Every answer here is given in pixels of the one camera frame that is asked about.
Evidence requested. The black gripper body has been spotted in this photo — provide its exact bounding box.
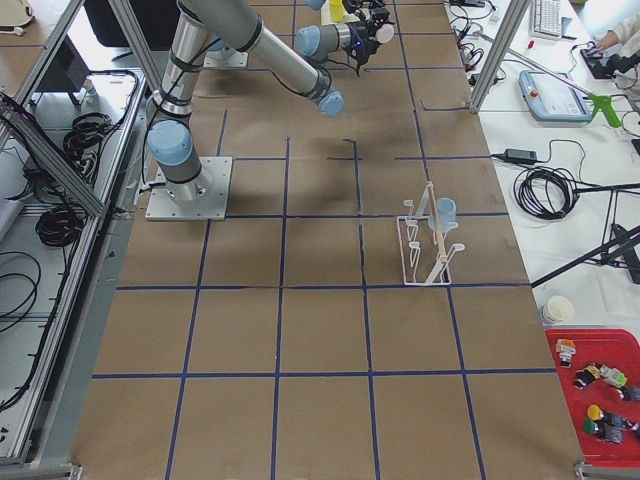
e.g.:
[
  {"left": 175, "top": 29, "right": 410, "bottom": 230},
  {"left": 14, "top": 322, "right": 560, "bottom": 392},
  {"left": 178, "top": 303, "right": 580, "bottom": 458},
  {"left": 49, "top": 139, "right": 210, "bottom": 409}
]
[
  {"left": 349, "top": 18, "right": 388, "bottom": 65},
  {"left": 344, "top": 0, "right": 388, "bottom": 17}
]

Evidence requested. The teach pendant tablet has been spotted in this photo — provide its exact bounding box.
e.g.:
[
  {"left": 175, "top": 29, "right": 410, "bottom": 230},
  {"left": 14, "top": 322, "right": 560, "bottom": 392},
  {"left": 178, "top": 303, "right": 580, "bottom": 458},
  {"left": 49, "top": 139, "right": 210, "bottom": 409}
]
[{"left": 518, "top": 70, "right": 591, "bottom": 123}]

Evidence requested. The coiled black cable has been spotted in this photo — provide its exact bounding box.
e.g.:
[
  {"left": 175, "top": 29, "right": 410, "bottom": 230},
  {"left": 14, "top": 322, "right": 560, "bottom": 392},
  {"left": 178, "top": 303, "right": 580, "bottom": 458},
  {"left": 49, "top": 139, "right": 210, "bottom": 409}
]
[{"left": 513, "top": 167, "right": 580, "bottom": 220}]

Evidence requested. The white paper cup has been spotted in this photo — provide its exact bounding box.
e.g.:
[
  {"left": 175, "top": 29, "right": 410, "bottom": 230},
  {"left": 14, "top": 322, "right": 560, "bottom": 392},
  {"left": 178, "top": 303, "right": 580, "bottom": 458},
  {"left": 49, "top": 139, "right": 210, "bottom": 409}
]
[{"left": 541, "top": 295, "right": 575, "bottom": 327}]

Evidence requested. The black power adapter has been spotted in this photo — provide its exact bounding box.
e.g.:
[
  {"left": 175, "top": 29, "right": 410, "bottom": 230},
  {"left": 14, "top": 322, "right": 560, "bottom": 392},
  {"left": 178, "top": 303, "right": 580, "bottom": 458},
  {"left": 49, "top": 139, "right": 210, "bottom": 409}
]
[{"left": 504, "top": 148, "right": 538, "bottom": 165}]

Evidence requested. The pink plastic cup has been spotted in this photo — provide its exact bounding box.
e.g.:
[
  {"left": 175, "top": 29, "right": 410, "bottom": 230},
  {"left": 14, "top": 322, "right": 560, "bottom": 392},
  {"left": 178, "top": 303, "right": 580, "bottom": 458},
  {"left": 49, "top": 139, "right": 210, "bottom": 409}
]
[{"left": 375, "top": 24, "right": 395, "bottom": 44}]

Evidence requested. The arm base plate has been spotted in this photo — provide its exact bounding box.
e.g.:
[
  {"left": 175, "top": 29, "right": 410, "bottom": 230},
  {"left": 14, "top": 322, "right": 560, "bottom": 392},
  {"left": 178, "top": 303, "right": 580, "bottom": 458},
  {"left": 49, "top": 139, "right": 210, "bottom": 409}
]
[
  {"left": 146, "top": 157, "right": 233, "bottom": 221},
  {"left": 203, "top": 49, "right": 248, "bottom": 70}
]

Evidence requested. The green plastic handle tool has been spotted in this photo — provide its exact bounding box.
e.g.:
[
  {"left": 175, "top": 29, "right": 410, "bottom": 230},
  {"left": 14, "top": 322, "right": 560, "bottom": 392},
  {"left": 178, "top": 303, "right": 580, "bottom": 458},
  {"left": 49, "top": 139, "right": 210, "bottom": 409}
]
[{"left": 588, "top": 92, "right": 622, "bottom": 128}]

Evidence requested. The yellow plastic cup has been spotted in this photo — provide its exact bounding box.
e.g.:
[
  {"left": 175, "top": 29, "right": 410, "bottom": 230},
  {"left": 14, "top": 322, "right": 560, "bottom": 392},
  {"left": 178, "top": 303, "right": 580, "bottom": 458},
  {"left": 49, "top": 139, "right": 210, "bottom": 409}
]
[{"left": 328, "top": 0, "right": 345, "bottom": 22}]

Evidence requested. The light blue plastic cup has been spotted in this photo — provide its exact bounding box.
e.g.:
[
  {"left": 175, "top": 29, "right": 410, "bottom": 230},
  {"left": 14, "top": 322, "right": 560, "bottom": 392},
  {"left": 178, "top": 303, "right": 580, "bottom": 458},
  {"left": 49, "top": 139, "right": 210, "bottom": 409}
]
[{"left": 436, "top": 197, "right": 458, "bottom": 233}]

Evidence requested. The white wire cup rack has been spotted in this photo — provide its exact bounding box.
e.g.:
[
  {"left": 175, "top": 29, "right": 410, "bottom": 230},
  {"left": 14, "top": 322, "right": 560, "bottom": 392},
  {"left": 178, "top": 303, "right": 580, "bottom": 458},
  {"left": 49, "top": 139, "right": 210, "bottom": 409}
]
[{"left": 396, "top": 181, "right": 465, "bottom": 287}]

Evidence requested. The white computer keyboard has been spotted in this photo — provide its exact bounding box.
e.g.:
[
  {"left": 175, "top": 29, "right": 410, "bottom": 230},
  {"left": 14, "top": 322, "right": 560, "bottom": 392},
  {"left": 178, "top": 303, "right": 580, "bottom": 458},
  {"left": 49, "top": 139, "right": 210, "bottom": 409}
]
[{"left": 529, "top": 0, "right": 562, "bottom": 39}]

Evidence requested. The cream plastic tray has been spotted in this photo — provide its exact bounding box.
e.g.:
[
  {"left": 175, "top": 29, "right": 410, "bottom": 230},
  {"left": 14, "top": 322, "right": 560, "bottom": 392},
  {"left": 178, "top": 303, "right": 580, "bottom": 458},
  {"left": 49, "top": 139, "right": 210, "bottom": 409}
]
[{"left": 321, "top": 0, "right": 340, "bottom": 24}]

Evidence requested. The red parts tray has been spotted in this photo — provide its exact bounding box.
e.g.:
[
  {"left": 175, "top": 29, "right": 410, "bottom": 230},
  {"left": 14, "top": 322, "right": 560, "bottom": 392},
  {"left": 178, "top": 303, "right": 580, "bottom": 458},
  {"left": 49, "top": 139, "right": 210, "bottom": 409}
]
[{"left": 546, "top": 328, "right": 639, "bottom": 468}]

